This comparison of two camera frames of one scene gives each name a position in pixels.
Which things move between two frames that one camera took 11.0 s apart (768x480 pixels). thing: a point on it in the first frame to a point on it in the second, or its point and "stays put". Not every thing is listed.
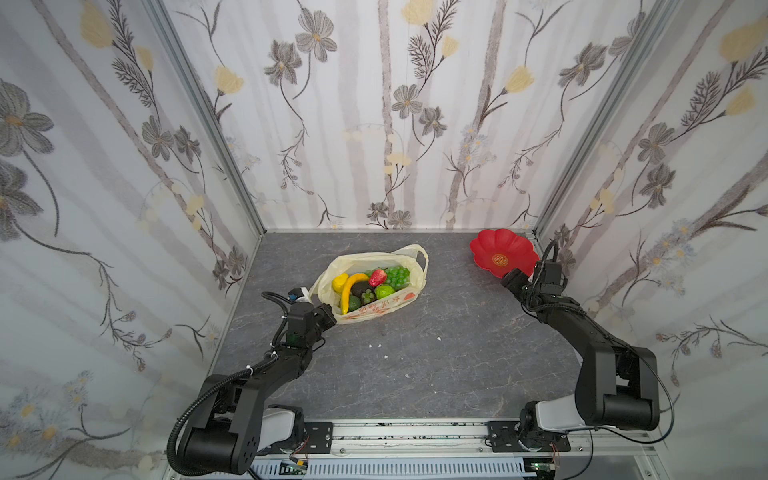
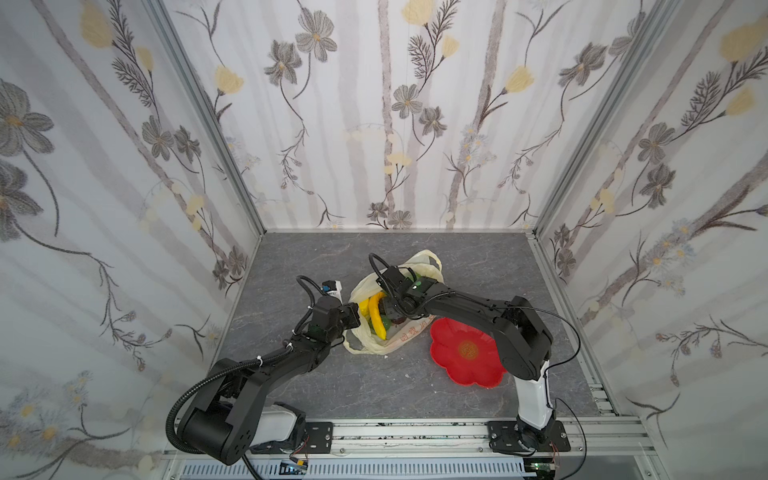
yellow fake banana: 347,284 to 376,314
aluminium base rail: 626,448 stays put
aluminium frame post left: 161,15 stays put
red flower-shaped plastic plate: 500,252 to 467,354
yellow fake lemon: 339,282 to 365,307
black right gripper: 516,282 to 391,300
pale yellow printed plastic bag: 364,285 to 360,340
